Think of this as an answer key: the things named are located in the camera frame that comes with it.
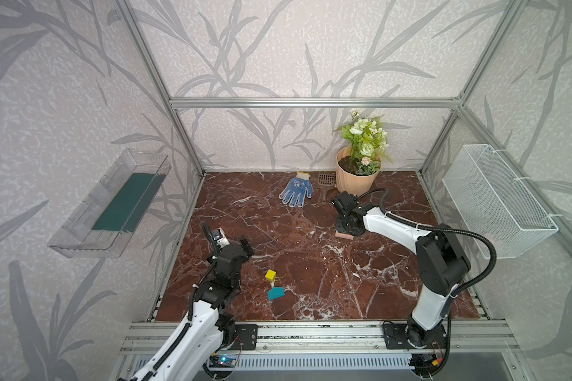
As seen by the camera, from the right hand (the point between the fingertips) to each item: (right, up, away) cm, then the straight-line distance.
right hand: (343, 219), depth 95 cm
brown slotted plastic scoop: (-5, +16, +20) cm, 27 cm away
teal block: (-26, -24, -13) cm, 38 cm away
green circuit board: (-40, -40, -24) cm, 61 cm away
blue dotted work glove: (-21, +11, +17) cm, 29 cm away
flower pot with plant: (+8, +23, +7) cm, 25 cm away
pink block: (0, -7, +1) cm, 7 cm away
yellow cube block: (-28, -19, -10) cm, 36 cm away
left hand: (-40, -4, -12) cm, 41 cm away
